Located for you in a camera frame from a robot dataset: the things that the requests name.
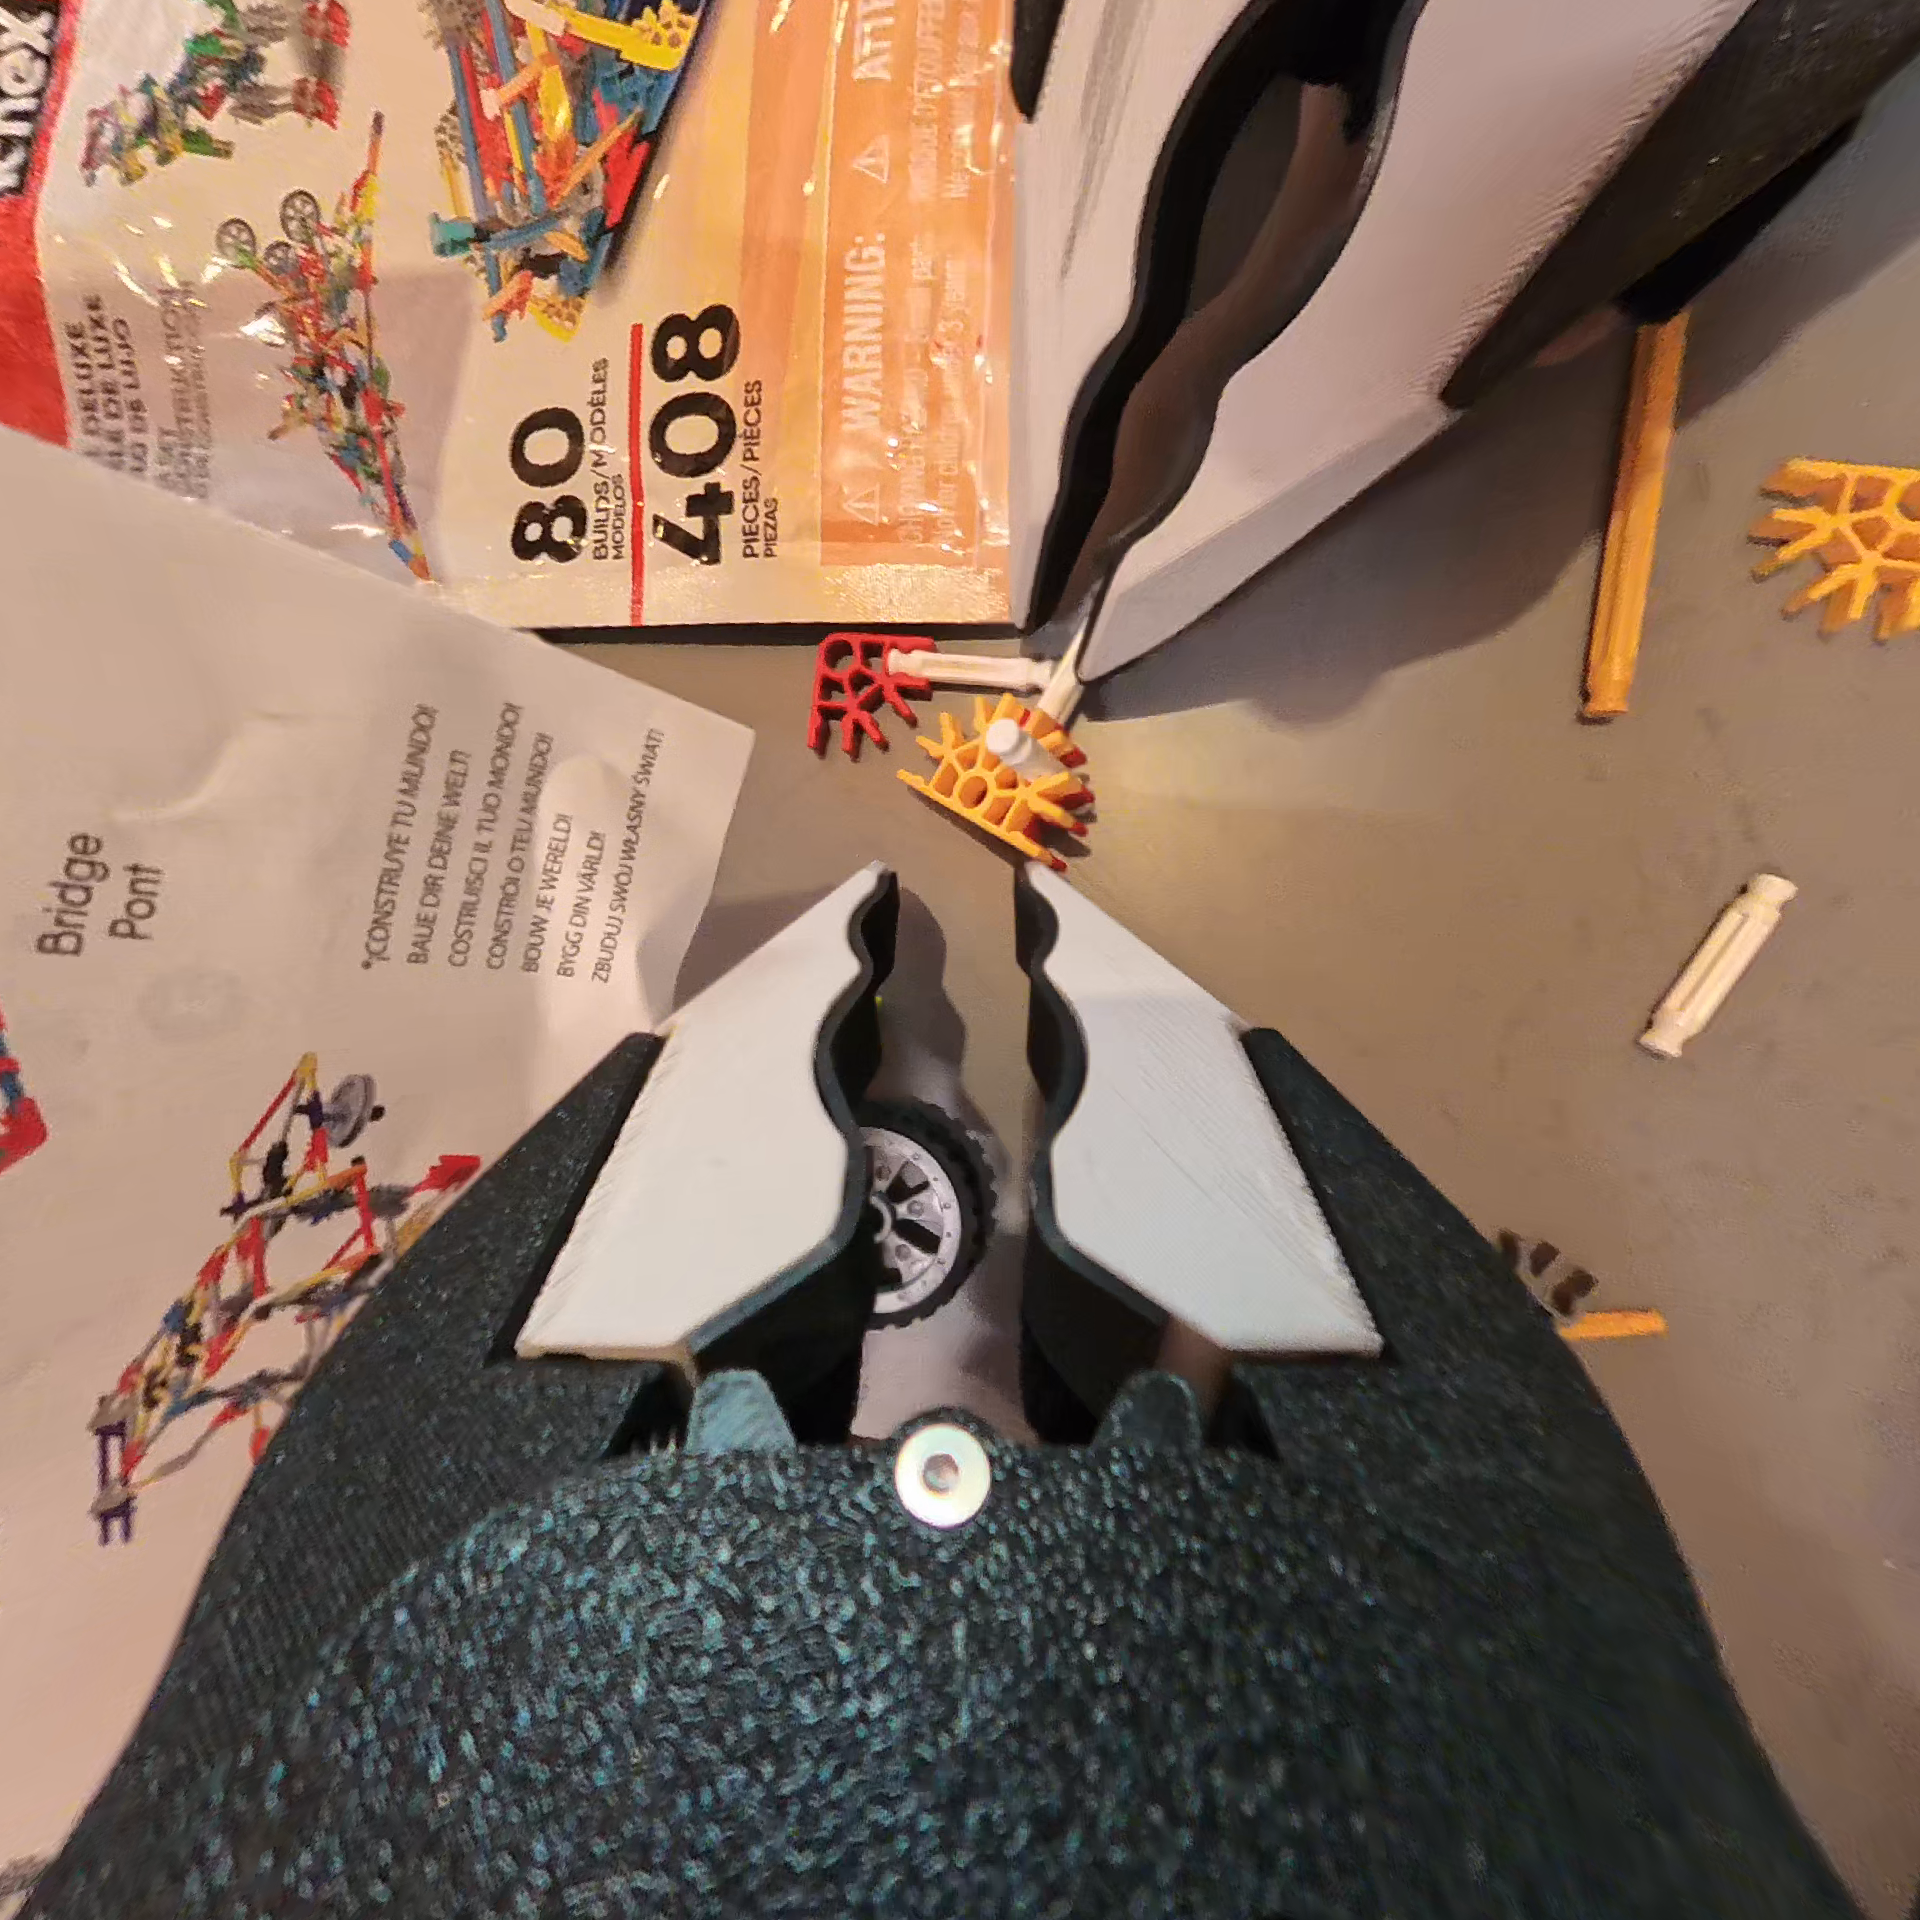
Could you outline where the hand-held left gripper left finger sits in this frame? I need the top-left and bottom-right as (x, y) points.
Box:
(511, 857), (898, 1366)

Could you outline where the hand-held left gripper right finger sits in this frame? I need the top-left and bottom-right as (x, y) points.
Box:
(1013, 864), (1386, 1379)

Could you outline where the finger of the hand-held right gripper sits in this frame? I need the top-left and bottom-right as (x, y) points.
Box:
(1066, 0), (1757, 677)
(1013, 0), (1420, 635)

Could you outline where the red and yellow connector cluster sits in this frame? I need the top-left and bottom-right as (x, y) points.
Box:
(888, 700), (1094, 875)

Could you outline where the red corner connector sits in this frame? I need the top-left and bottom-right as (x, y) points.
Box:
(806, 635), (930, 763)

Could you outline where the grey toy wheel with tyre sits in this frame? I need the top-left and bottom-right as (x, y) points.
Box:
(841, 1103), (1008, 1319)

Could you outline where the yellow half-round connector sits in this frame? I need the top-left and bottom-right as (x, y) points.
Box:
(1754, 451), (1920, 637)

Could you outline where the grey connector with yellow rod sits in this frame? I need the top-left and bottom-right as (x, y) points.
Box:
(1502, 1225), (1593, 1314)

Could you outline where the long yellow toy rod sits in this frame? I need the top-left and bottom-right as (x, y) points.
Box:
(1576, 308), (1691, 722)

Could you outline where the short white toy rod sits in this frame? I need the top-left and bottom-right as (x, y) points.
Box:
(1636, 875), (1802, 1063)

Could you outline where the instruction sheet with model pictures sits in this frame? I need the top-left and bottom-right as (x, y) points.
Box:
(0, 419), (752, 1881)

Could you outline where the colourful construction toy bag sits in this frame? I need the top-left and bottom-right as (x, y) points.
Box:
(0, 0), (1038, 635)

